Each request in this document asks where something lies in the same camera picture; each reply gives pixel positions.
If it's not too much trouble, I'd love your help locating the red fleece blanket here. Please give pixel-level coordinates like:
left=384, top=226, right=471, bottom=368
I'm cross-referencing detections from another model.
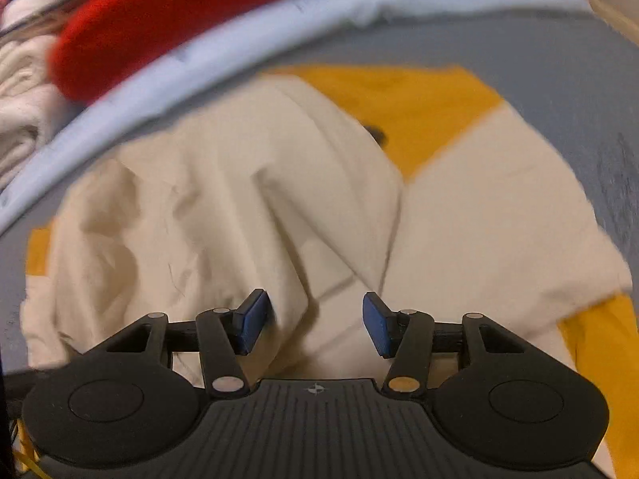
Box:
left=50, top=0, right=299, bottom=107

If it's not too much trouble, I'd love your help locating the light blue folded sheet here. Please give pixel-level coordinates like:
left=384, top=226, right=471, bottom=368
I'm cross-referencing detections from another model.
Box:
left=0, top=0, right=592, bottom=238

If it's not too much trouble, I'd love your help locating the wooden bed frame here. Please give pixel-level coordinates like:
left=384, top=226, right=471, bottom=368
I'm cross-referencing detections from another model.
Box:
left=589, top=0, right=639, bottom=46

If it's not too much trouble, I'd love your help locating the beige and yellow jacket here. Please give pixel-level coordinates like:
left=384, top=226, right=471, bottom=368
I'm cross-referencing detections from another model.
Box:
left=20, top=64, right=637, bottom=479

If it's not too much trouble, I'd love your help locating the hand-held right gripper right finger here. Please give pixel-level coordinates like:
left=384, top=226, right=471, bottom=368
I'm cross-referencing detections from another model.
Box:
left=362, top=291, right=541, bottom=401

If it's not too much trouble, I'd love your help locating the yellow cable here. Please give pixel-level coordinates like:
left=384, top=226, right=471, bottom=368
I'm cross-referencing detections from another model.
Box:
left=10, top=416, right=48, bottom=479

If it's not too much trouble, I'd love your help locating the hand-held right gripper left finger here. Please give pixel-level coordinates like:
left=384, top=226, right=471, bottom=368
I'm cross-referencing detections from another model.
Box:
left=90, top=288, right=273, bottom=401

